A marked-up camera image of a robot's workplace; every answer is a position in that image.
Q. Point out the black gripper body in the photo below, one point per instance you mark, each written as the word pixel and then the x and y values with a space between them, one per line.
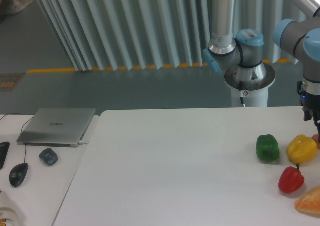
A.
pixel 309 102

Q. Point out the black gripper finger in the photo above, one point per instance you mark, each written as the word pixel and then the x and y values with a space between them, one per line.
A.
pixel 318 130

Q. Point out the yellow bell pepper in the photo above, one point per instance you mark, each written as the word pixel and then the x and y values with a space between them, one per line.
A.
pixel 302 149

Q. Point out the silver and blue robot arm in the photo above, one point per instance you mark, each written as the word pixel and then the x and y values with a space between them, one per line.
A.
pixel 240 54

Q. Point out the green bell pepper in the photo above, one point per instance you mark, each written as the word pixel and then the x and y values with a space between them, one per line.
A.
pixel 267 148

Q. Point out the red bell pepper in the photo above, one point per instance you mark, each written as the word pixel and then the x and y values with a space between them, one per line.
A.
pixel 291 179

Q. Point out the pink round fruit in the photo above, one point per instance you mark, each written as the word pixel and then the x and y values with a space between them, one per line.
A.
pixel 316 137

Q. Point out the orange bread piece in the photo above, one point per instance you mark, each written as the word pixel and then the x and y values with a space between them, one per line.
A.
pixel 310 202

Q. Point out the white corrugated partition screen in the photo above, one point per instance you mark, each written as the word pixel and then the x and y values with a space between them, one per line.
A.
pixel 154 33

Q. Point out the silver closed laptop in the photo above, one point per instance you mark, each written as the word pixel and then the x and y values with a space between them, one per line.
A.
pixel 57 127

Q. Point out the dark blue earbuds case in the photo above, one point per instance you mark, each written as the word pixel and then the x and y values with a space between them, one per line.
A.
pixel 49 156

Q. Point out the black computer mouse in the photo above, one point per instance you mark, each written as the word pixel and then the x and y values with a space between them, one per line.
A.
pixel 18 174

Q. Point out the floor warning sticker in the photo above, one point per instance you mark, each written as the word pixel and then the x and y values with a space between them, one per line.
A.
pixel 10 80

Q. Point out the black keyboard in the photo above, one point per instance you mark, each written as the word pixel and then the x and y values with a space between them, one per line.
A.
pixel 4 148

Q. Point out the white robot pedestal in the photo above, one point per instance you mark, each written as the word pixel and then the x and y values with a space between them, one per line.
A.
pixel 246 98

